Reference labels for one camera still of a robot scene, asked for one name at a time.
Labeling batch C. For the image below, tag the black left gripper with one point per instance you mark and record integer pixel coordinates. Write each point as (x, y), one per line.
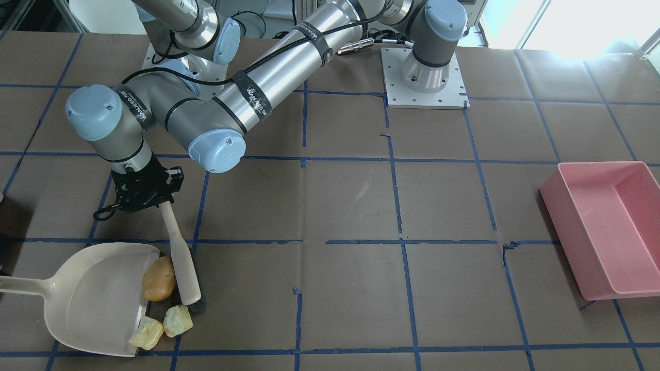
(146, 181)

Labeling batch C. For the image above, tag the beige hand brush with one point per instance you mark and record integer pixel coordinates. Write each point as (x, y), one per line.
(190, 290)

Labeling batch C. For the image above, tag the beige plastic dustpan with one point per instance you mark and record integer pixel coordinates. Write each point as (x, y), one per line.
(93, 303)

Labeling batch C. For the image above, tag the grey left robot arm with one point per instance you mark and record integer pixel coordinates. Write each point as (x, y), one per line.
(209, 119)

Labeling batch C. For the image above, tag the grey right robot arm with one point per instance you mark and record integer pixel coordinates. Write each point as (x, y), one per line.
(192, 27)

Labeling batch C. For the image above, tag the pink plastic bin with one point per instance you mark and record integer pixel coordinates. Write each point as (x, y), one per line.
(606, 215)

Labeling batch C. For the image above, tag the orange toy potato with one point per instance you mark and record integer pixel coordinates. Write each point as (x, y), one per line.
(158, 282)

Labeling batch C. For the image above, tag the pale yellow toy chunk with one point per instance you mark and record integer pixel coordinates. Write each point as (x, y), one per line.
(177, 320)

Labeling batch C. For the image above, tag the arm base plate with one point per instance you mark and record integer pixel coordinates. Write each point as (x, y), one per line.
(409, 84)
(191, 66)

